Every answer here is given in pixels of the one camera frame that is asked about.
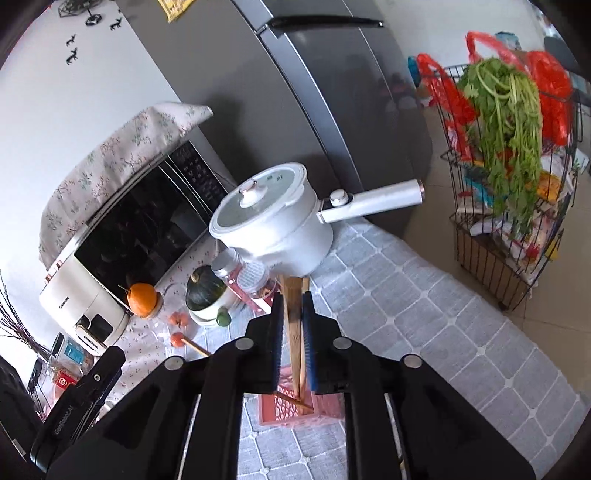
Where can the white microwave oven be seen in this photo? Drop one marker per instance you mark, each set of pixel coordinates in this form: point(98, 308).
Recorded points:
point(138, 221)

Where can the grey refrigerator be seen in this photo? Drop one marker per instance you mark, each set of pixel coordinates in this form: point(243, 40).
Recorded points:
point(300, 92)

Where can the small orange tomato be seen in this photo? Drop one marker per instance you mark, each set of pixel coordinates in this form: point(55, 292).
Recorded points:
point(177, 339)
point(183, 320)
point(174, 319)

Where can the yellow cloth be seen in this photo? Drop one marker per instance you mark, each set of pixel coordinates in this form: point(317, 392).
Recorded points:
point(173, 10)

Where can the bunch of green herbs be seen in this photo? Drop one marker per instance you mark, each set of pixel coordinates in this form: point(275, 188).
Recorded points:
point(508, 138)

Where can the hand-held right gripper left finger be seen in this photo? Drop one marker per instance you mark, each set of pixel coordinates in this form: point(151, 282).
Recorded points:
point(276, 350)

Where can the cherry print tablecloth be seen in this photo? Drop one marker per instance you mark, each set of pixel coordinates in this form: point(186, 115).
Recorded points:
point(143, 360)

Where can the blue plastic bag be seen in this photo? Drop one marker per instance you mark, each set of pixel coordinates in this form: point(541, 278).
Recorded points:
point(413, 69)

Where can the dark green squash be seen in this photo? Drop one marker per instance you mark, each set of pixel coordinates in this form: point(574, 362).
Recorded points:
point(203, 288)

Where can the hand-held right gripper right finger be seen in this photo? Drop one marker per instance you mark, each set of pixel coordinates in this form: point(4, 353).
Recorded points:
point(310, 355)

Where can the wooden chopstick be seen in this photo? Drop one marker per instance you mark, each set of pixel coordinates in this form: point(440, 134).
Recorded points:
point(196, 347)
point(291, 399)
point(292, 332)

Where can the white electric pot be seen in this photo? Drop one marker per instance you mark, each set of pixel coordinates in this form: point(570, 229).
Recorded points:
point(286, 240)

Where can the floral cover cloth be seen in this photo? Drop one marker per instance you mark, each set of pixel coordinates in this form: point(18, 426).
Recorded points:
point(115, 152)

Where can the pink perforated utensil basket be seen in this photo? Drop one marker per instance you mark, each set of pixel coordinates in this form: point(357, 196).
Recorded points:
point(286, 415)

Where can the red berry jar silver lid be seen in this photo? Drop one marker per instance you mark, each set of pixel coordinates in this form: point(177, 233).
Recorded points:
point(227, 265)

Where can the dry branches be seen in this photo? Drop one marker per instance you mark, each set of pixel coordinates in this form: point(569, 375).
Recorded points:
point(18, 323)

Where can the white ceramic bowl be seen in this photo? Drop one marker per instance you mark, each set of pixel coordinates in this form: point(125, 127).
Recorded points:
point(207, 314)

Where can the red berry jar clear lid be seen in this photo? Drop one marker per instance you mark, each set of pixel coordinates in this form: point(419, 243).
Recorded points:
point(256, 277)

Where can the red plastic bag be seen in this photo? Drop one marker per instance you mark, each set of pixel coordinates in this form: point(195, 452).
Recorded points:
point(448, 106)
point(549, 92)

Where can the white pot lid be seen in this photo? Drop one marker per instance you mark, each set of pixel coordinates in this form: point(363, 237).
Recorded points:
point(258, 203)

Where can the blue label box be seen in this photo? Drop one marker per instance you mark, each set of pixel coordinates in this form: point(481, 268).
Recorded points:
point(76, 353)

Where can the red box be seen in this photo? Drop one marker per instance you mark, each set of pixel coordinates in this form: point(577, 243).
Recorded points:
point(64, 381)

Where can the grey quilted tablecloth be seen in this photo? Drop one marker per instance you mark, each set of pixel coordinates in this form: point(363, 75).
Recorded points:
point(415, 323)

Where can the orange pumpkin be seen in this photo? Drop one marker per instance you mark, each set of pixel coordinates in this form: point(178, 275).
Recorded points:
point(141, 299)

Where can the green lime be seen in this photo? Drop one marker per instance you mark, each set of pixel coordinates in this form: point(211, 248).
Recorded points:
point(223, 318)

